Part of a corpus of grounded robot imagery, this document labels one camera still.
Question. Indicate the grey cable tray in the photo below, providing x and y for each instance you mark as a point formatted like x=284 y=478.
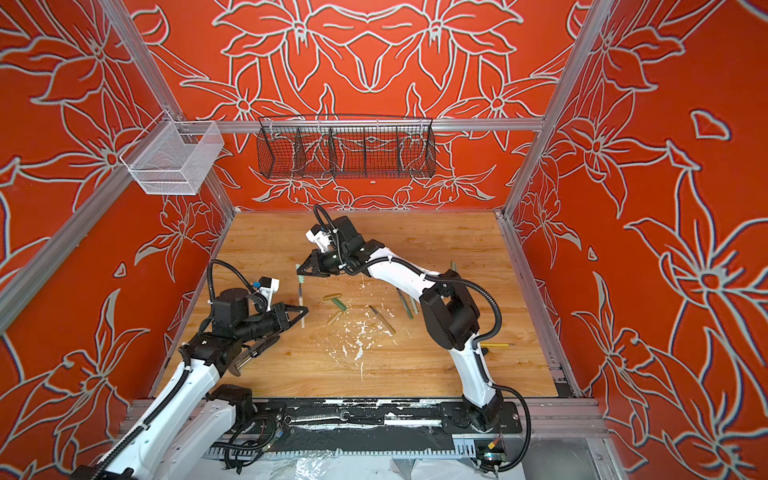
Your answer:
x=285 y=449

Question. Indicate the dark green pen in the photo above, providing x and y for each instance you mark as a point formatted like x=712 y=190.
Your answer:
x=406 y=304

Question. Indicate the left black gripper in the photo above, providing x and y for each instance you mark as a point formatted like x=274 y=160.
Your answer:
x=281 y=316

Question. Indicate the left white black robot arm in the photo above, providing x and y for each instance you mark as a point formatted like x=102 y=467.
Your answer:
x=195 y=412

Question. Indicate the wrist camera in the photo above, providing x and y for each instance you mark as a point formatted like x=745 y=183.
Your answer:
x=320 y=237
x=266 y=288

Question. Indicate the black handled wrench tool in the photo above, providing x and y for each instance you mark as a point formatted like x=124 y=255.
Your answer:
x=250 y=353

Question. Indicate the clear plastic bin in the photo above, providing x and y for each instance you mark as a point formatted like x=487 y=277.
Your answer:
x=173 y=158

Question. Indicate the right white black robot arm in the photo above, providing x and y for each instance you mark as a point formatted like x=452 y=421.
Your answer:
x=459 y=315

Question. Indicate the yellow hex key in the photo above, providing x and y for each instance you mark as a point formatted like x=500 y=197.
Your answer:
x=495 y=345

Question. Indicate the black wire mesh basket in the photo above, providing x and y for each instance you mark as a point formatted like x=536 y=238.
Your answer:
x=354 y=147

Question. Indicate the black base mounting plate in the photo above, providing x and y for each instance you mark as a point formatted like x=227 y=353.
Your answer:
x=289 y=417

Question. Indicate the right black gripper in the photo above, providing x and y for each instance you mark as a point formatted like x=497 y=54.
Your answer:
x=314 y=261

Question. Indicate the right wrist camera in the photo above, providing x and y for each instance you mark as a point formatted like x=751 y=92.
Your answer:
x=320 y=237

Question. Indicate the beige fountain pen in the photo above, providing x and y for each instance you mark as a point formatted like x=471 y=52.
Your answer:
x=301 y=301

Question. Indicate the mint green pen cap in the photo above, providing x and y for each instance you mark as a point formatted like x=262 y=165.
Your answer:
x=299 y=276

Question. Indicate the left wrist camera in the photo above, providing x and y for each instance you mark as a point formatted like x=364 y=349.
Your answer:
x=266 y=288

